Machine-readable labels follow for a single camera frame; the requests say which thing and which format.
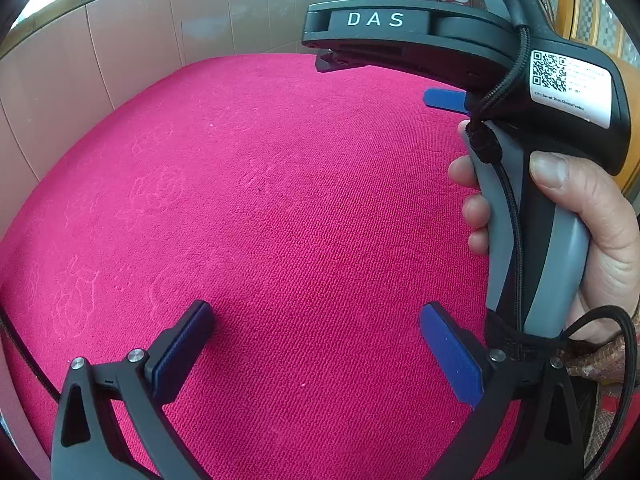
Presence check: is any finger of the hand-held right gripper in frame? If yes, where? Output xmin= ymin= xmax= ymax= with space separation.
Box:
xmin=424 ymin=88 xmax=467 ymax=114

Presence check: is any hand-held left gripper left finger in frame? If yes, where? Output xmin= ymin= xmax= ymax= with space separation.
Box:
xmin=50 ymin=300 xmax=217 ymax=480

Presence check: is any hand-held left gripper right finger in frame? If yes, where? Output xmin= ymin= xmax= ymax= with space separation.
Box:
xmin=420 ymin=302 xmax=588 ymax=480

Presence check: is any person's right forearm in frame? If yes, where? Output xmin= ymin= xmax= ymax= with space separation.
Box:
xmin=562 ymin=310 xmax=640 ymax=387

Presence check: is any person's right hand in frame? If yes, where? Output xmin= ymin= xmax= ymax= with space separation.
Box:
xmin=448 ymin=119 xmax=640 ymax=332

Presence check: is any red blanket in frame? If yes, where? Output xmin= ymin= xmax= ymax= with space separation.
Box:
xmin=0 ymin=52 xmax=531 ymax=480

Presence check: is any black braided cable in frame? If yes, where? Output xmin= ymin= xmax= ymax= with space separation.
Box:
xmin=467 ymin=0 xmax=640 ymax=480

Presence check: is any thin black cable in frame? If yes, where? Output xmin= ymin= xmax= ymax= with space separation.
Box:
xmin=0 ymin=305 xmax=61 ymax=403

